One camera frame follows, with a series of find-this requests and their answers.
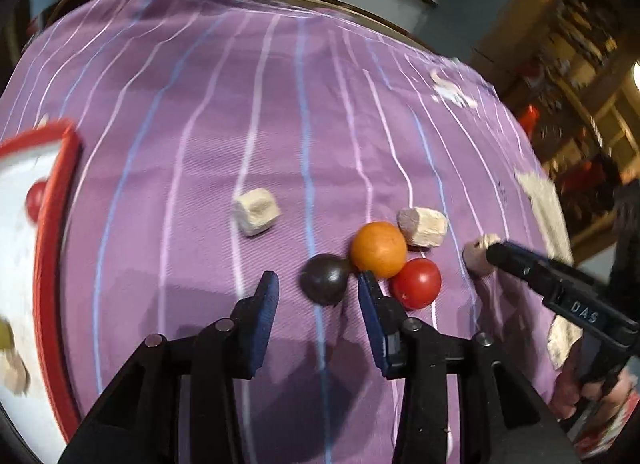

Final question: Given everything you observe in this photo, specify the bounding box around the red tomato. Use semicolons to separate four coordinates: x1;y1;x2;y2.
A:
25;179;48;224
390;258;442;310

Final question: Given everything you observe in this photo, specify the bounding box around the dark purple plum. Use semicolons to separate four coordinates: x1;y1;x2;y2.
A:
298;253;352;307

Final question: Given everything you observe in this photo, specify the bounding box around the person's right hand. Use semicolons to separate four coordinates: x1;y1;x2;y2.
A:
549;340;636;426

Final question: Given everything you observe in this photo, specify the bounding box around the large orange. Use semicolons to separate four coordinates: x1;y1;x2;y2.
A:
349;221;408;279

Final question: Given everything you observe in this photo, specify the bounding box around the small beige cork piece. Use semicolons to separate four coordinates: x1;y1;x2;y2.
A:
462;233;501;276

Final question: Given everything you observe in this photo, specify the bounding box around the large beige cork block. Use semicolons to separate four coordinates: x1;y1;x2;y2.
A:
232;188;281;238

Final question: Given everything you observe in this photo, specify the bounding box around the purple striped cloth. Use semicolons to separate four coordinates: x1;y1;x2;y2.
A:
1;0;556;463

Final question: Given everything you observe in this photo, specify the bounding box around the red rimmed white tray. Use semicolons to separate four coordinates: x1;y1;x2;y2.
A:
1;120;80;463

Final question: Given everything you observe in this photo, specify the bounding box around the green grape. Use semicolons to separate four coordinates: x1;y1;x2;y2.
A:
0;319;14;351

